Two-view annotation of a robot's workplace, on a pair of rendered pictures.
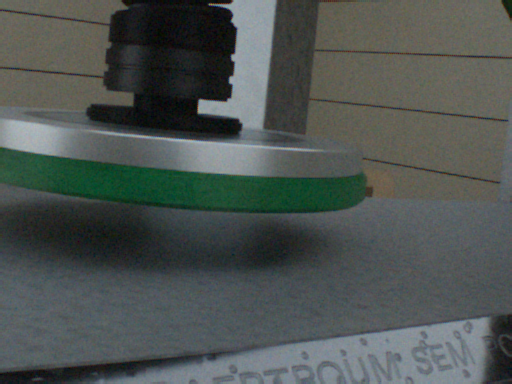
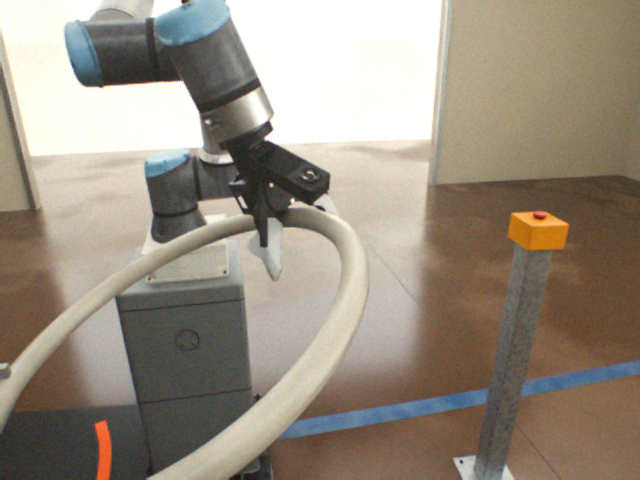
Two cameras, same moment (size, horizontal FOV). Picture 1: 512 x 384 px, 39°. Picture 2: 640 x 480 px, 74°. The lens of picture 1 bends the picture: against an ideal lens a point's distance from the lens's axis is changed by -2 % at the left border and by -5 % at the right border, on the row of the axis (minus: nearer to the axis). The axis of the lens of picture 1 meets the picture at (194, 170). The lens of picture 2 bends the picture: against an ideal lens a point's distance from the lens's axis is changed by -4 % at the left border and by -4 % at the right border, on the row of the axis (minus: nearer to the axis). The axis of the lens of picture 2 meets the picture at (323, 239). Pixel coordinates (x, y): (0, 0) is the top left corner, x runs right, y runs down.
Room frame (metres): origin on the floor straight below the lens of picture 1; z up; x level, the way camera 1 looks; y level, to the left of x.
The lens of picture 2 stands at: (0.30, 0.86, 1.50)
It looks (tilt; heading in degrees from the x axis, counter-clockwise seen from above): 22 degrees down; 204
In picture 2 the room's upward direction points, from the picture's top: straight up
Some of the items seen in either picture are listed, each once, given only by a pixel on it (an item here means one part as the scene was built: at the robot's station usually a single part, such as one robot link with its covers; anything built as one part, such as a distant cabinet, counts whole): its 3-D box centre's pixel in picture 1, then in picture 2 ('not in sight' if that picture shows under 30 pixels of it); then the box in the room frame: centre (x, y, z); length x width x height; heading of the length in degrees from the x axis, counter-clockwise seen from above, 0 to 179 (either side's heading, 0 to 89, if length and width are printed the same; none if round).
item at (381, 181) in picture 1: (365, 187); not in sight; (1.28, -0.30, 0.80); 0.20 x 0.10 x 0.05; 170
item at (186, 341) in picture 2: not in sight; (197, 361); (-0.79, -0.16, 0.43); 0.50 x 0.50 x 0.85; 36
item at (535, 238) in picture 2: not in sight; (510, 365); (-1.08, 0.95, 0.54); 0.20 x 0.20 x 1.09; 31
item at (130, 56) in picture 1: (170, 62); not in sight; (0.40, 0.02, 0.95); 0.07 x 0.07 x 0.01
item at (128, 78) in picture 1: (167, 84); not in sight; (0.40, 0.02, 0.94); 0.07 x 0.07 x 0.01
